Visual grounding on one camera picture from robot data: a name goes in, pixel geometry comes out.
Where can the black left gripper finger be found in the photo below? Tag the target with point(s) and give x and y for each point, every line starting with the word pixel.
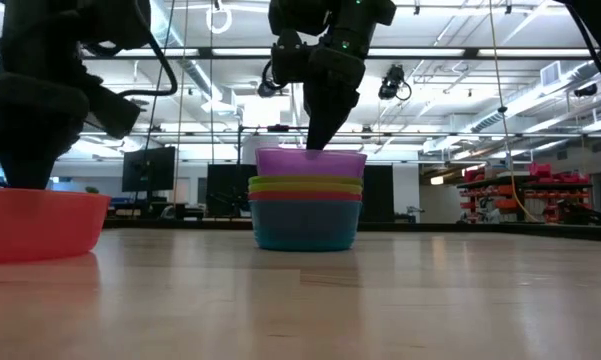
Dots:
pixel 27 165

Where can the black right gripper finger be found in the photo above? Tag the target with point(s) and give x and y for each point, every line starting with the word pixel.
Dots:
pixel 327 122

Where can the purple plastic bowl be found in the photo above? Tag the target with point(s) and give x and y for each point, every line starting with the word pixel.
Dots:
pixel 310 164

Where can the coral red plastic bowl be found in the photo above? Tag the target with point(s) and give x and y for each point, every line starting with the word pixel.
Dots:
pixel 35 225

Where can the orange plastic bowl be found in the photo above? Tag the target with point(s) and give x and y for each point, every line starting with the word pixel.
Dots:
pixel 305 196

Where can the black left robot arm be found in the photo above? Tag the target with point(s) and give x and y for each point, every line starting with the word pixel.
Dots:
pixel 55 30

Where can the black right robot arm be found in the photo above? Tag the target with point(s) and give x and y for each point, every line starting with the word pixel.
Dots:
pixel 330 20

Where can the yellow plastic bowl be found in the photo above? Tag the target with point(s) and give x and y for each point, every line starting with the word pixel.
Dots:
pixel 305 188

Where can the black partition panel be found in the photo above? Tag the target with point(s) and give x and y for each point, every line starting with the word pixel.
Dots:
pixel 227 187
pixel 377 192

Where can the blue plastic bowl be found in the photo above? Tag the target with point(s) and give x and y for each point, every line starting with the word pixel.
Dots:
pixel 305 225

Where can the black computer monitor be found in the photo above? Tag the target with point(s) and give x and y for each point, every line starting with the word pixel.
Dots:
pixel 148 169

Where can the black shelf cart with bins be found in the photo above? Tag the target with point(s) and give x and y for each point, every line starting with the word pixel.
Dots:
pixel 525 200

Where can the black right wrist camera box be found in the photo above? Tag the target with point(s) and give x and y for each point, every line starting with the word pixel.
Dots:
pixel 287 60

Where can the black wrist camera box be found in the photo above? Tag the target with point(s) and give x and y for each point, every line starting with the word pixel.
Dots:
pixel 287 60
pixel 112 112

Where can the black overhead camera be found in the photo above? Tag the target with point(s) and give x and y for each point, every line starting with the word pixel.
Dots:
pixel 392 82

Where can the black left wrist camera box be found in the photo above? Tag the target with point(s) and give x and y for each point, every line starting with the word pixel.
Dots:
pixel 112 112

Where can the black overhead frame rail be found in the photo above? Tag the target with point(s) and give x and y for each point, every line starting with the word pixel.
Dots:
pixel 430 134
pixel 430 52

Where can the black table border frame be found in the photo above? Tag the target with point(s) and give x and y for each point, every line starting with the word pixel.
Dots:
pixel 480 229

